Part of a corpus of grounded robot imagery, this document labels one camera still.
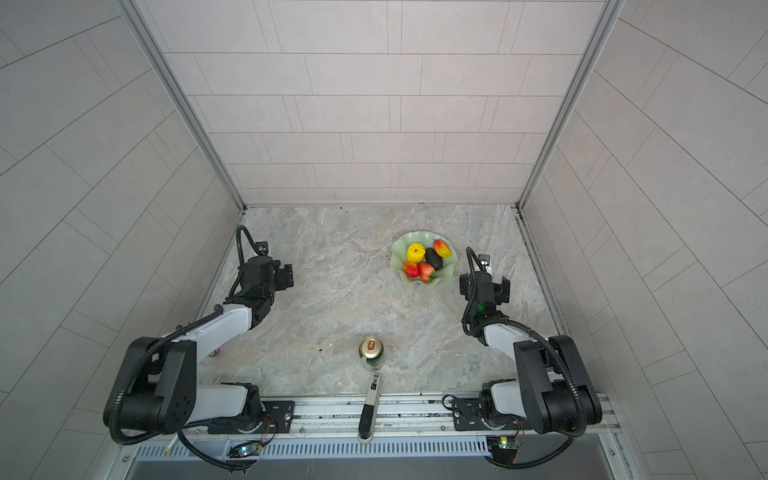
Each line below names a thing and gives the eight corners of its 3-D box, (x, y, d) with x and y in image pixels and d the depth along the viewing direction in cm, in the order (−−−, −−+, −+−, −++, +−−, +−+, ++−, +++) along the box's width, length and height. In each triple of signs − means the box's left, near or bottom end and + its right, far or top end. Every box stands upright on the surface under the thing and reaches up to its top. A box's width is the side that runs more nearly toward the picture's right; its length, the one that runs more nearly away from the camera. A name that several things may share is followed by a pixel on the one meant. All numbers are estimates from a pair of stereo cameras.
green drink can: (362, 372, 80) (358, 360, 72) (364, 350, 84) (360, 336, 75) (383, 372, 80) (382, 360, 72) (384, 350, 84) (383, 336, 75)
